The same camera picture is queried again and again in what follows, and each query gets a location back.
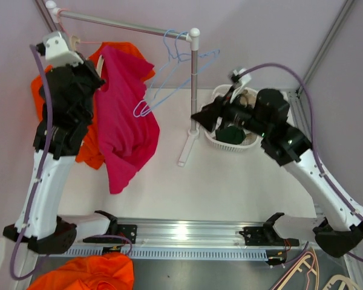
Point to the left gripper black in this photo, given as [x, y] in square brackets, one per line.
[86, 67]

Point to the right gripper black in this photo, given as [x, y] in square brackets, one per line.
[207, 118]

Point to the green and white t shirt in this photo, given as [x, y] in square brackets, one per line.
[230, 135]

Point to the beige t shirt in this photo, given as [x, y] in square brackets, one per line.
[247, 97]

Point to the beige wooden hanger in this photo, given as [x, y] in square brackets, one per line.
[101, 65]

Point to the magenta t shirt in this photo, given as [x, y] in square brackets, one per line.
[126, 142]

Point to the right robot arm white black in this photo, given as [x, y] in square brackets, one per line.
[341, 228]

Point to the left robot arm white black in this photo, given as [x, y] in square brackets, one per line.
[67, 113]

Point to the orange t shirt on hanger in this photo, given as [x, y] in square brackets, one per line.
[89, 150]

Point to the pink hanger on floor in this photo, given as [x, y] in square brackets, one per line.
[308, 265]

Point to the beige hanger on floor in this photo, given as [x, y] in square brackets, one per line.
[343, 282]

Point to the white perforated plastic basket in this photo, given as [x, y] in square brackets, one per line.
[251, 139]

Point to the metal clothes rack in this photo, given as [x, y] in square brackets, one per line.
[145, 107]

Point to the orange cloth pile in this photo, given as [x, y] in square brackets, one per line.
[109, 271]

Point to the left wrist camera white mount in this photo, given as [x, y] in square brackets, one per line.
[56, 49]

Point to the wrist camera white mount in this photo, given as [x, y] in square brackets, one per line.
[56, 49]
[239, 79]

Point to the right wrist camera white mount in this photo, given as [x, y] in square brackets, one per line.
[239, 79]

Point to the pink wire hanger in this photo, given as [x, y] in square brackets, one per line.
[59, 15]

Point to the aluminium rail frame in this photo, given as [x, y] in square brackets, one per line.
[183, 232]

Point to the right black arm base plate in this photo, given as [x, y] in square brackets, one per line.
[264, 237]

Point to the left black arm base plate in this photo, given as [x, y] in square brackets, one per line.
[128, 231]

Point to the slotted grey cable duct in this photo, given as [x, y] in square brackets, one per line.
[159, 253]

